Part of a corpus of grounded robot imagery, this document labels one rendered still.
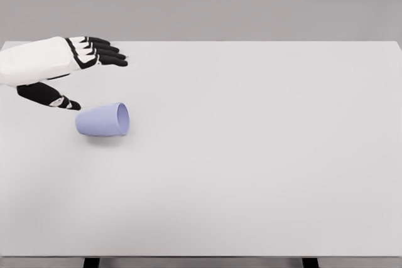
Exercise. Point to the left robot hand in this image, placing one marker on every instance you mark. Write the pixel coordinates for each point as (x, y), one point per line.
(41, 61)

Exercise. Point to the lavender plastic cup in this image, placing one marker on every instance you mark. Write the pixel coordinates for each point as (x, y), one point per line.
(97, 121)

